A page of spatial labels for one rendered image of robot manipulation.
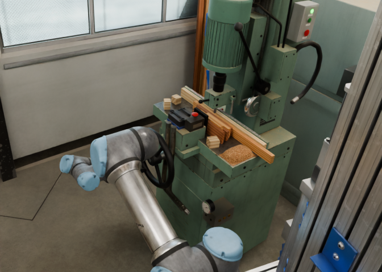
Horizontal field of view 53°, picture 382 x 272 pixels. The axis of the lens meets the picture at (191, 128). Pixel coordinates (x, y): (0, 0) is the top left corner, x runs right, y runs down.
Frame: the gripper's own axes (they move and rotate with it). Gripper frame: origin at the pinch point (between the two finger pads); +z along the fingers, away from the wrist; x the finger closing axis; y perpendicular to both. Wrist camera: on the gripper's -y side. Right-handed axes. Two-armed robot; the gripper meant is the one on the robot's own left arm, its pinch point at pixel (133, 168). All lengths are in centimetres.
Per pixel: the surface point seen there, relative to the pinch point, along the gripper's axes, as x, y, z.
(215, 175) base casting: 30.1, -15.4, 19.5
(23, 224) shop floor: -69, 78, -4
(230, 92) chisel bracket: 14, -51, 24
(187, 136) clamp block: 18.0, -26.5, 5.1
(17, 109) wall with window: -118, 22, -11
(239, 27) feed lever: 29, -76, -6
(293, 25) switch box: 26, -89, 28
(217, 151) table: 28.4, -26.2, 15.5
